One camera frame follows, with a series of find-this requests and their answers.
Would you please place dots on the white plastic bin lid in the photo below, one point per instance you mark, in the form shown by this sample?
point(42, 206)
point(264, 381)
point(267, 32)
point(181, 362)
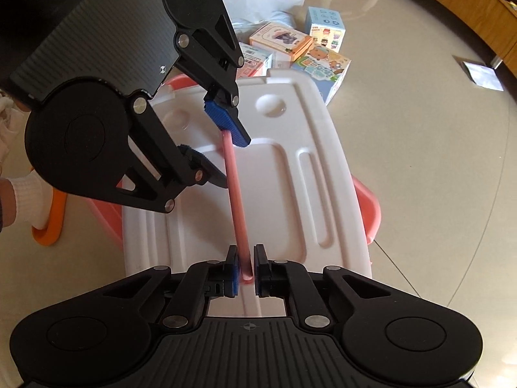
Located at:
point(291, 194)

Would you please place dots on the blue bear cartoon box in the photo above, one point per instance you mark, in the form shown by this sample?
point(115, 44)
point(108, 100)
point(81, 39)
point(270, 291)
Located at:
point(323, 68)

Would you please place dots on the person's white-socked foot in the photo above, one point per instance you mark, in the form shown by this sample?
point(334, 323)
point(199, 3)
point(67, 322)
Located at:
point(28, 198)

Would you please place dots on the wooden cabinet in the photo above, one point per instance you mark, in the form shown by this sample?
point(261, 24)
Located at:
point(456, 0)

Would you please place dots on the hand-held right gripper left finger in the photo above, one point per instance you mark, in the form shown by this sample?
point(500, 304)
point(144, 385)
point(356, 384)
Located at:
point(232, 281)

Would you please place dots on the white paper sheet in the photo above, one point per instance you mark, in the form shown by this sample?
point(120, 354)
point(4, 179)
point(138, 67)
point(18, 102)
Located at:
point(482, 76)

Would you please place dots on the small light blue box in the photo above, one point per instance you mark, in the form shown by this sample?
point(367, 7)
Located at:
point(325, 24)

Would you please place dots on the person's left hand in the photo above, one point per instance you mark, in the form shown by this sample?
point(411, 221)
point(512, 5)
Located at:
point(6, 137)

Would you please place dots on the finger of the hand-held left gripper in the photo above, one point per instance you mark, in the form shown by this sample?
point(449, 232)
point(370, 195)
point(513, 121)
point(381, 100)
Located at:
point(194, 165)
point(230, 125)

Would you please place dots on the pink plastic storage bin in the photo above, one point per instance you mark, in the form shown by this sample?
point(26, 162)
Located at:
point(369, 210)

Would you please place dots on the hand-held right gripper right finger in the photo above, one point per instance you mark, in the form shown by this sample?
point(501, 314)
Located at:
point(259, 281)

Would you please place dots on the pink and white box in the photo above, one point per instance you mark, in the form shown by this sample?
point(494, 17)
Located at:
point(252, 60)

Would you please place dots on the orange-edged toy box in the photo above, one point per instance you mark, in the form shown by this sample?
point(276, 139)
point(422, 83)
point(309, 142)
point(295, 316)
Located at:
point(278, 36)

